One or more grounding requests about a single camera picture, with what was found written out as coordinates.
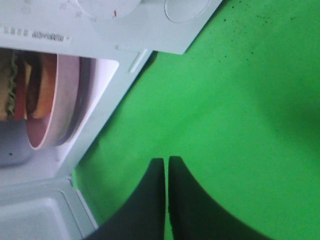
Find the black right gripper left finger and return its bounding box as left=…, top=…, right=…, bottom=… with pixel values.
left=86, top=158, right=166, bottom=240

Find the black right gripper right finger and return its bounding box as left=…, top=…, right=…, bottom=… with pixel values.
left=168, top=156, right=268, bottom=240

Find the white microwave door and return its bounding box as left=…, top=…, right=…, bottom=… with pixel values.
left=0, top=176, right=99, bottom=240

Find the pink round plate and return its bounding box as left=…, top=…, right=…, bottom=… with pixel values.
left=25, top=54, right=80, bottom=150

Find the burger with tomato and lettuce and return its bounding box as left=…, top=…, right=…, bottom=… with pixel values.
left=0, top=48, right=58, bottom=122

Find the round white door button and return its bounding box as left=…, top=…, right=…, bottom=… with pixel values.
left=164, top=0, right=211, bottom=23

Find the white microwave knob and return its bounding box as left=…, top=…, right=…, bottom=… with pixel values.
left=77, top=0, right=141, bottom=20

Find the white microwave oven body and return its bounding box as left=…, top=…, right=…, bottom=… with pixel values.
left=0, top=0, right=220, bottom=186

